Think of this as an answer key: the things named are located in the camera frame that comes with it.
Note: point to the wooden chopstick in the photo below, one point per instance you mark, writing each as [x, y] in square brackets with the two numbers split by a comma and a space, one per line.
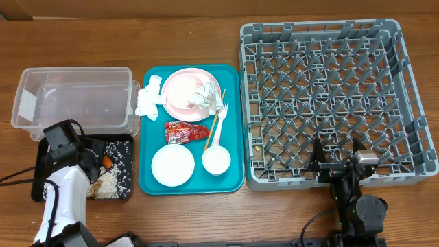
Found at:
[214, 122]

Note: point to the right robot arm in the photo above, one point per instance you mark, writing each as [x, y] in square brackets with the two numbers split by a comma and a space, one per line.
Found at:
[361, 216]

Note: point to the black plastic tray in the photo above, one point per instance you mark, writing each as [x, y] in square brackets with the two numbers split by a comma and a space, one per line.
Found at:
[38, 193]

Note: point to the pink plate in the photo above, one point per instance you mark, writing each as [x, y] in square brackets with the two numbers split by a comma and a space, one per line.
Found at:
[181, 84]

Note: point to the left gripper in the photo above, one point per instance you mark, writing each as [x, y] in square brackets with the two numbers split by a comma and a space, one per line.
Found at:
[94, 143]

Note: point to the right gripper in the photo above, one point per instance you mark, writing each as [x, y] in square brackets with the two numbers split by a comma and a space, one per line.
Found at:
[335, 169]

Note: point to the red snack wrapper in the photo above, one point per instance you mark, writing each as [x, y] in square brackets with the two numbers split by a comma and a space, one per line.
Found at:
[180, 132]

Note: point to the white bowl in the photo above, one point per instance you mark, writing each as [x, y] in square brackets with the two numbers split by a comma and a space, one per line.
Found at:
[173, 165]

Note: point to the grey dishwasher rack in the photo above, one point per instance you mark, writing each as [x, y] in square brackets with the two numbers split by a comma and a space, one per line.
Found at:
[334, 80]

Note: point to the clear plastic bin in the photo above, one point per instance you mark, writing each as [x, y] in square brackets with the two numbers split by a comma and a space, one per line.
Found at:
[101, 99]

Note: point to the white napkin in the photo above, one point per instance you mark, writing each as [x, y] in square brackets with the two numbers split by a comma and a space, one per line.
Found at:
[206, 97]
[149, 98]

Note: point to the orange carrot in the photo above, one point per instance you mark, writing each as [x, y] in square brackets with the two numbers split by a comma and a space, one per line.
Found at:
[107, 162]

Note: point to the teal plastic tray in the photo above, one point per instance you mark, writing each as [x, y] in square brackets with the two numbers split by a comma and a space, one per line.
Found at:
[152, 138]

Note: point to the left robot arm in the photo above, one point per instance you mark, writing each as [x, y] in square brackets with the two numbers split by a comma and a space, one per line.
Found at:
[69, 169]

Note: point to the white plastic fork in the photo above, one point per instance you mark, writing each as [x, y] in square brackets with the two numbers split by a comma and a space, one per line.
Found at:
[221, 117]

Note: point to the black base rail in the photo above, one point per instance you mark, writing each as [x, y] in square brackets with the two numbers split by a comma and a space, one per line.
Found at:
[309, 242]

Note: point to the small white cup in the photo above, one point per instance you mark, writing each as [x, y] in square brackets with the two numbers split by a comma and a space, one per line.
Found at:
[216, 160]

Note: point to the rice and peanut shells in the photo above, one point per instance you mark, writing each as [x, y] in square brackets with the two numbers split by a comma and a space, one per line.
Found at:
[116, 182]

